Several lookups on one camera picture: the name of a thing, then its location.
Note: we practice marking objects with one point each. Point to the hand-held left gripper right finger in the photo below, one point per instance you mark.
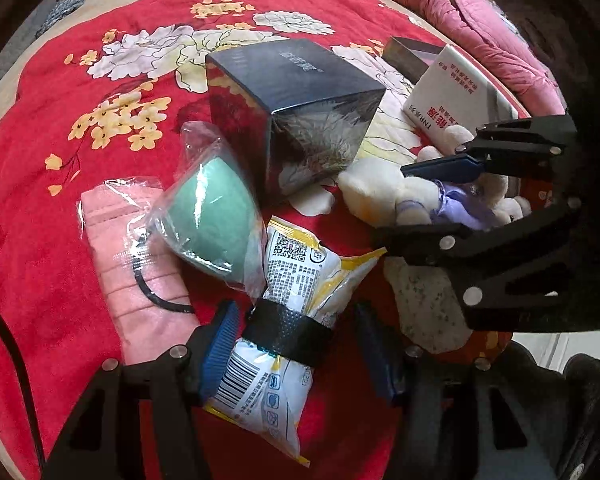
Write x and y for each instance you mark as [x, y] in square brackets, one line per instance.
[380, 355]

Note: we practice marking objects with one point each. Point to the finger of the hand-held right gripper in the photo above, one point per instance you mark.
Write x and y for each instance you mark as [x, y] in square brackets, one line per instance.
[430, 245]
[445, 167]

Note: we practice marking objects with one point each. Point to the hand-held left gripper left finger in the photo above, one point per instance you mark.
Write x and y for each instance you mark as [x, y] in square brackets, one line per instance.
[220, 350]

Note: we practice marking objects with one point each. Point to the cream plush bear purple dress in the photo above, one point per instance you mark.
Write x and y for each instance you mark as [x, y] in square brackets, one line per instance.
[380, 190]

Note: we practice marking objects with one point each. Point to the yellow white snack packet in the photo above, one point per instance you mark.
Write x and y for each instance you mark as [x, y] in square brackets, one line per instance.
[290, 270]

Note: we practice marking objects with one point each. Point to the grey box tray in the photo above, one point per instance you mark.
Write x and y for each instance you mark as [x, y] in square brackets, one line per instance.
[405, 57]

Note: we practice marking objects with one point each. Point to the green sponge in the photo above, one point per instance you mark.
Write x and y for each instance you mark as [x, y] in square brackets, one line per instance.
[215, 210]

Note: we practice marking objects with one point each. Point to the white speckled cloth pad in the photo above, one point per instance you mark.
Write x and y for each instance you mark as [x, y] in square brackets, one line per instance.
[425, 300]

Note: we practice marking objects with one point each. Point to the black elastic band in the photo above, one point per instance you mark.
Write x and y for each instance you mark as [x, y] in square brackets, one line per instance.
[285, 332]

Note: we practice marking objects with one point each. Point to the red tissue pack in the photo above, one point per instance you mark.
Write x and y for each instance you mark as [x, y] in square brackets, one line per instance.
[445, 90]

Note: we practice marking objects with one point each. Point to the pink mask packet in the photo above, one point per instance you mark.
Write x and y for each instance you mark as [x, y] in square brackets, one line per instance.
[115, 240]

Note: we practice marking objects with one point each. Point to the pink quilt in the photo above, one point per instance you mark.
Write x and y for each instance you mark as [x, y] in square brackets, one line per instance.
[455, 5]

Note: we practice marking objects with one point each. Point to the black glossy box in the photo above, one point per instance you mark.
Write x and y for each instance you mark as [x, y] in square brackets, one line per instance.
[280, 90]

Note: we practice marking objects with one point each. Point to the red floral blanket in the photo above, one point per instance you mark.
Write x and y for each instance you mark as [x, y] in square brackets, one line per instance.
[55, 125]

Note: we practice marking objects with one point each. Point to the blue knitted cloth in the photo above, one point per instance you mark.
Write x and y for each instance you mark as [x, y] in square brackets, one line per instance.
[62, 10]

